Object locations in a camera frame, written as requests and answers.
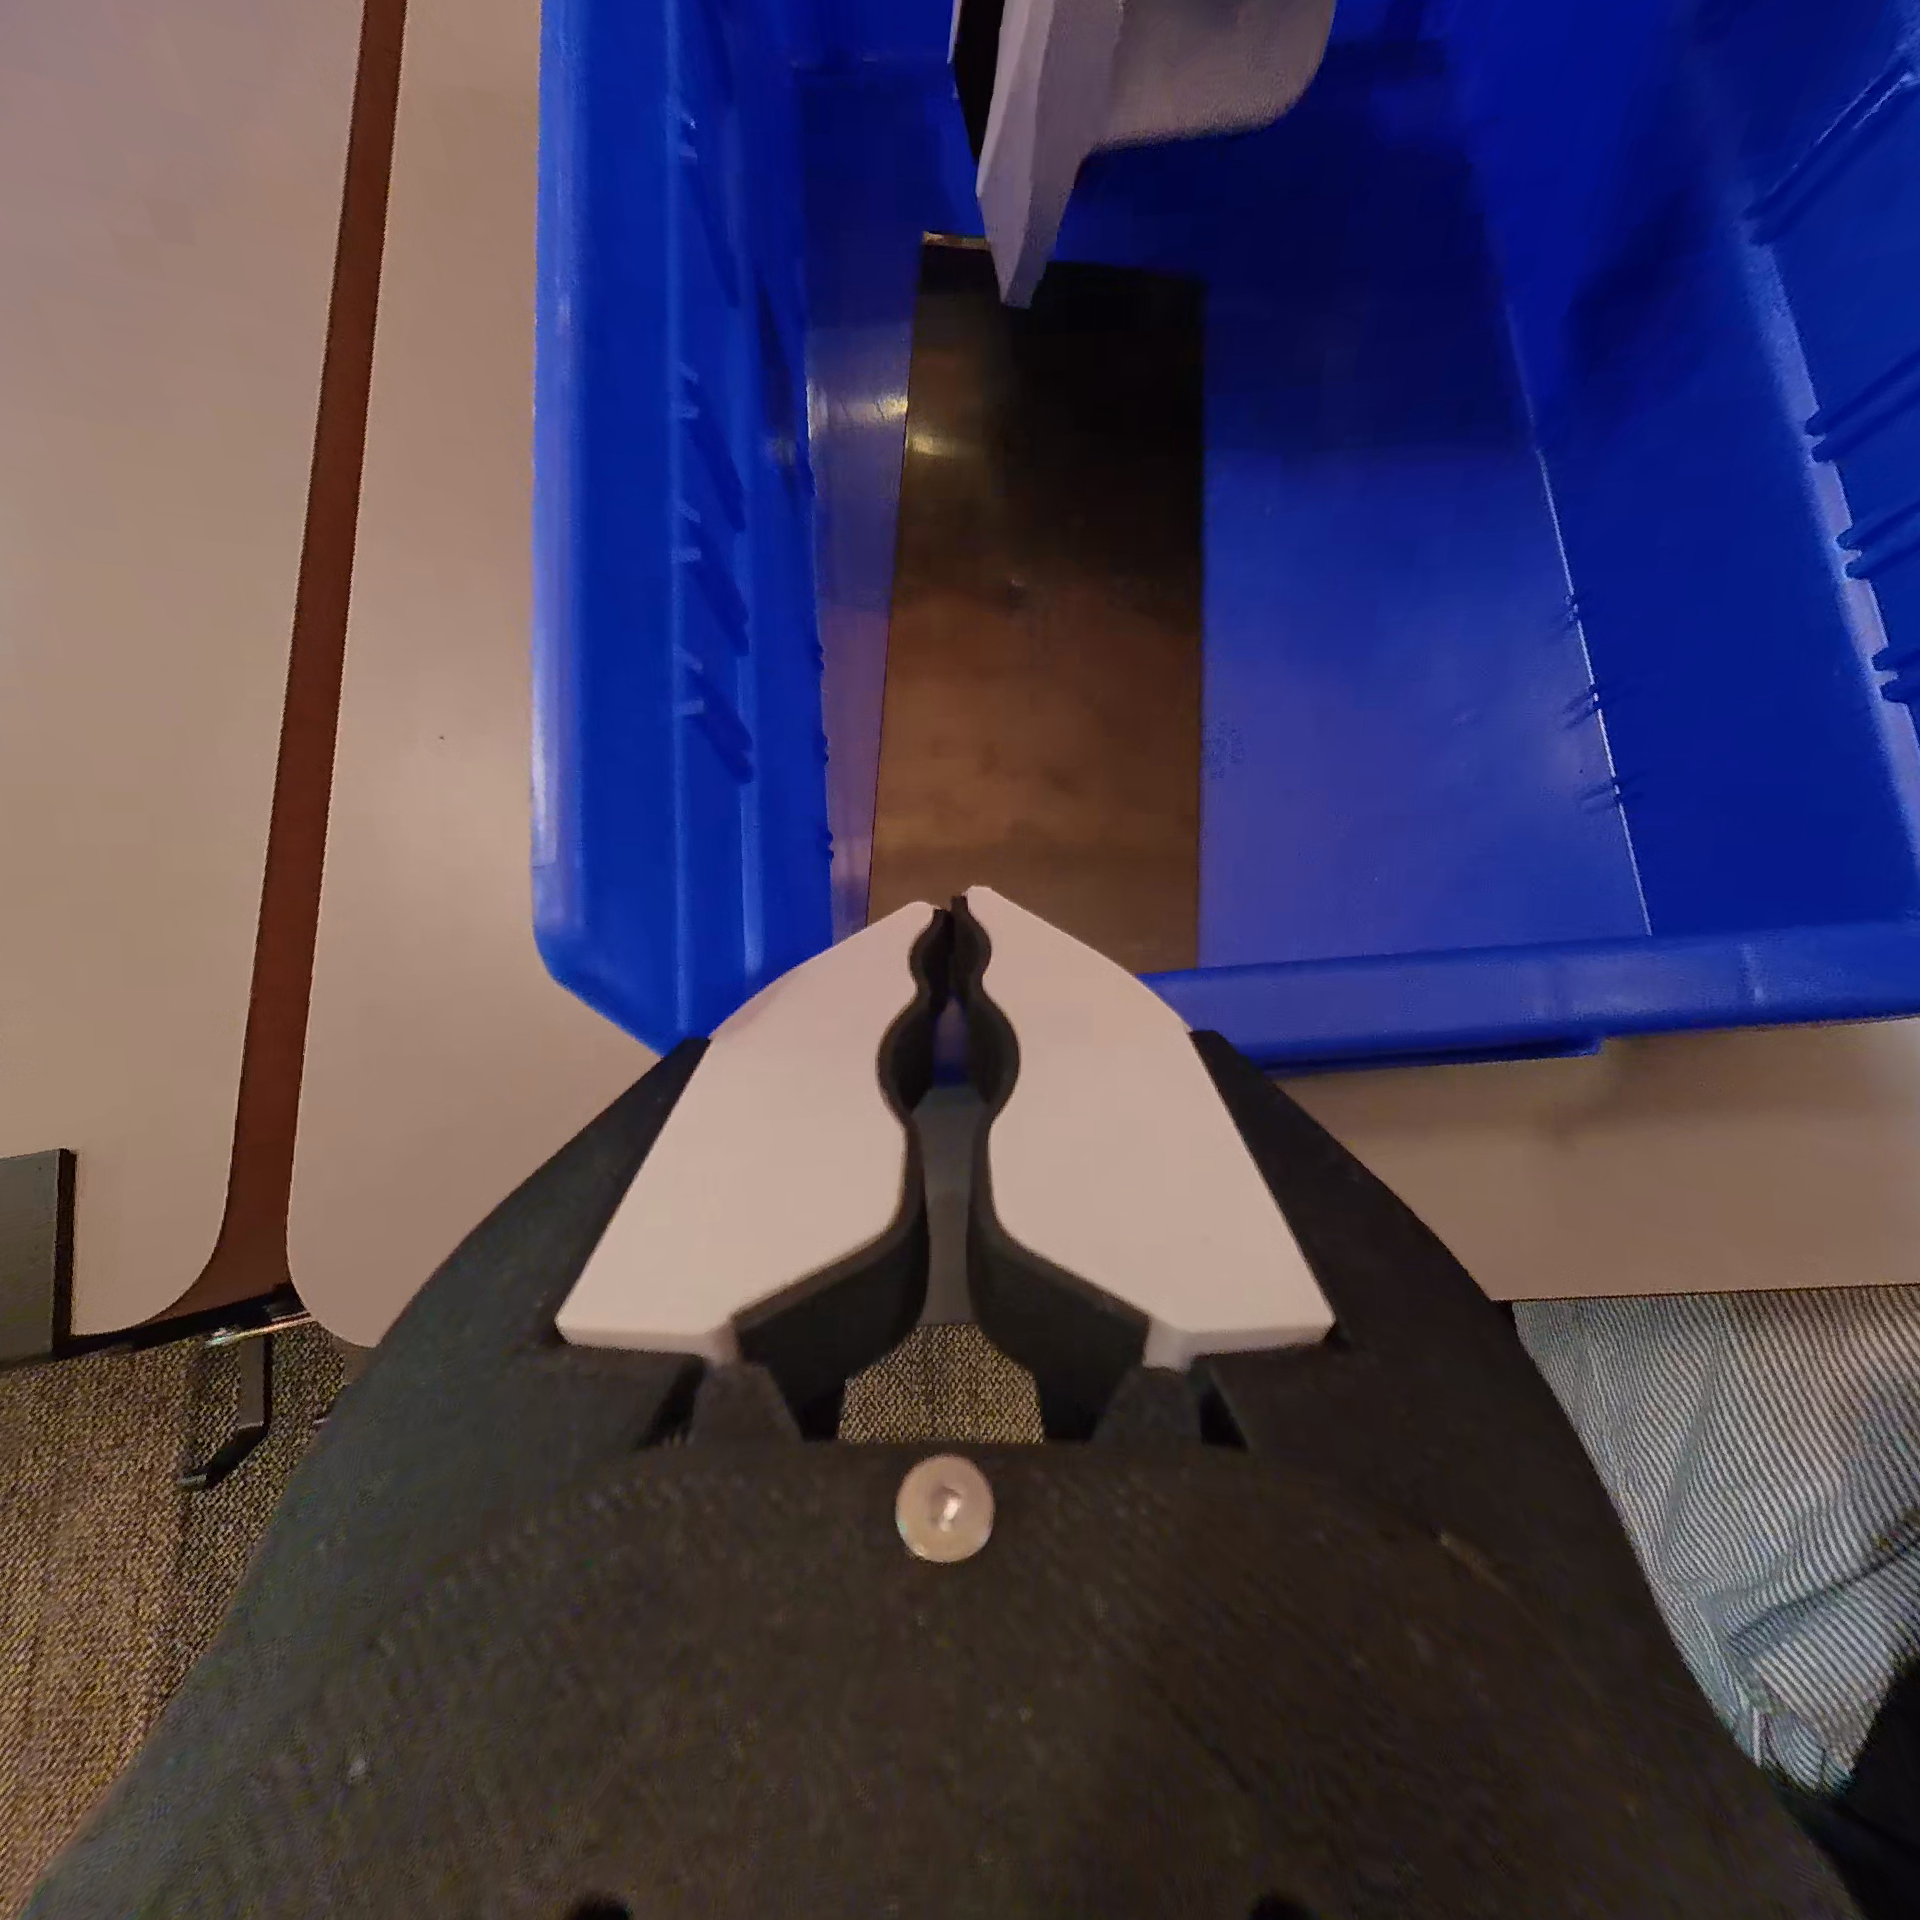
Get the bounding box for person's grey striped trousers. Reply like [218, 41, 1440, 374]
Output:
[1514, 1289, 1920, 1793]

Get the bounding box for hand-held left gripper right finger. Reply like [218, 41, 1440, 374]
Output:
[959, 885, 1335, 1440]

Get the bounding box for blue bin with tag label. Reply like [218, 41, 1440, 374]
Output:
[531, 0, 1920, 1070]

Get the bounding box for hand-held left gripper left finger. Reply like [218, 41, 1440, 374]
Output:
[555, 898, 961, 1440]

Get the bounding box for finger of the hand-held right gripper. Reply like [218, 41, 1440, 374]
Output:
[953, 0, 1335, 309]

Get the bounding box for black plate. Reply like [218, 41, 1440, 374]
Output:
[866, 234, 1206, 978]

